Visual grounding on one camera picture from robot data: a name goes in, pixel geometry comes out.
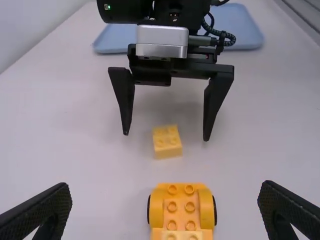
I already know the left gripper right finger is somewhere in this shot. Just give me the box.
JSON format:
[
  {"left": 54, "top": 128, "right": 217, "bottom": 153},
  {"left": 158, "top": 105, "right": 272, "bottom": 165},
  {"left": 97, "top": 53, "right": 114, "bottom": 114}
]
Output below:
[{"left": 257, "top": 179, "right": 320, "bottom": 240}]

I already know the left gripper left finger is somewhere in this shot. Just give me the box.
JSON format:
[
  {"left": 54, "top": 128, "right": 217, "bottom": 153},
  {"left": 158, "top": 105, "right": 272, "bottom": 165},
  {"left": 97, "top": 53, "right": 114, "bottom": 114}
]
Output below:
[{"left": 0, "top": 182, "right": 74, "bottom": 240}]

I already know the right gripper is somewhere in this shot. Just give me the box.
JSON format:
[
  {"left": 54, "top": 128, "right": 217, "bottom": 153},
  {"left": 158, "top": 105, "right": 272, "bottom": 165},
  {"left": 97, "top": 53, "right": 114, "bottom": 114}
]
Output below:
[{"left": 107, "top": 42, "right": 235, "bottom": 143}]

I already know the yellow toy brick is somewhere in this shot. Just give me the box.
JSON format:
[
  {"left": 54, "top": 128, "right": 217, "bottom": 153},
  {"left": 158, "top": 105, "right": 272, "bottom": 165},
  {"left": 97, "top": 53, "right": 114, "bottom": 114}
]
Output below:
[{"left": 151, "top": 124, "right": 184, "bottom": 160}]

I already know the blue mat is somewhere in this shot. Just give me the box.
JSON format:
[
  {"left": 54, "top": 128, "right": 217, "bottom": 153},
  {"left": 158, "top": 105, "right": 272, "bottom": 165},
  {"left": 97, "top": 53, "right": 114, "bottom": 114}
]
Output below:
[{"left": 91, "top": 2, "right": 265, "bottom": 55}]

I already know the yellow toy car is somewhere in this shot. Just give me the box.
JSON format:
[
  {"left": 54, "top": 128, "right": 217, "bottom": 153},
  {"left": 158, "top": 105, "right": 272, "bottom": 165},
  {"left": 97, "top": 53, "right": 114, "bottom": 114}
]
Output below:
[{"left": 146, "top": 181, "right": 218, "bottom": 240}]

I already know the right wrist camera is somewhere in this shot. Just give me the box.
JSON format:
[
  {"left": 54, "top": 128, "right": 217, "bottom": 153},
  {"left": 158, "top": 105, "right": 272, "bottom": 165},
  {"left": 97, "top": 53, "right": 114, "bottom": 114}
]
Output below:
[{"left": 135, "top": 24, "right": 190, "bottom": 60}]

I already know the black cable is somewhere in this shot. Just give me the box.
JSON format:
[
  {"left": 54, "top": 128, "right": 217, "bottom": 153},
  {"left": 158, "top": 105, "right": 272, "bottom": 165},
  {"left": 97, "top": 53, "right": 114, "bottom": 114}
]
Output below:
[{"left": 187, "top": 11, "right": 237, "bottom": 52}]

